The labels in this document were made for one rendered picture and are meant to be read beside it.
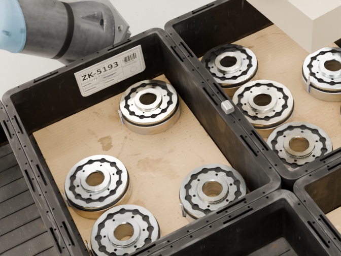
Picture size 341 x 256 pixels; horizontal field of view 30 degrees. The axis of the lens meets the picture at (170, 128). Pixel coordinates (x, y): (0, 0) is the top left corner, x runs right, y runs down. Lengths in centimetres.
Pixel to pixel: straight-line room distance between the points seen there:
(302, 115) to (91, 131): 36
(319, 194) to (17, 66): 81
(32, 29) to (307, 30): 56
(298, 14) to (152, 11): 71
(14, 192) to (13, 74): 45
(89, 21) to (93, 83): 20
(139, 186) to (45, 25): 38
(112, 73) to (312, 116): 35
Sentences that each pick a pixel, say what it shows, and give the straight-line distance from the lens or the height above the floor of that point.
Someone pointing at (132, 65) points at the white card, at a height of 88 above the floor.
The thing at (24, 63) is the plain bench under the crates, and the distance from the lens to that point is 149.
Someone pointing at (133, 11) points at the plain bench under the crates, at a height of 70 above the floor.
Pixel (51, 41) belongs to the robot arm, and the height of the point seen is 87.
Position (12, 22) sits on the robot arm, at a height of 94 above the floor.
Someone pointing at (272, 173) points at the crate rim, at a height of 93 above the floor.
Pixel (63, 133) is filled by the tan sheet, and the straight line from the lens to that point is 113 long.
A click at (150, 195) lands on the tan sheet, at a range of 101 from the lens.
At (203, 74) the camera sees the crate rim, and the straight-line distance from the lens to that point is 102.
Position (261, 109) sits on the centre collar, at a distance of 105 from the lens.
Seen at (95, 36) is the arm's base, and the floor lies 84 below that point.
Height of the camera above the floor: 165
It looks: 49 degrees down
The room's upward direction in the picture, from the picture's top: 12 degrees counter-clockwise
